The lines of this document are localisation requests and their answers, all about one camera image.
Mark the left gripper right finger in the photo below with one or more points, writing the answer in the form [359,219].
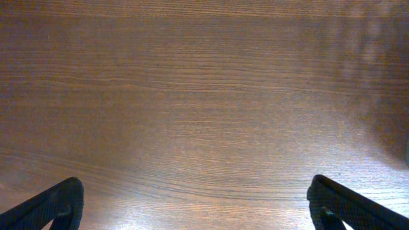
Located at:
[332,206]

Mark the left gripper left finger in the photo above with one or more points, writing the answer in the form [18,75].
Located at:
[61,206]

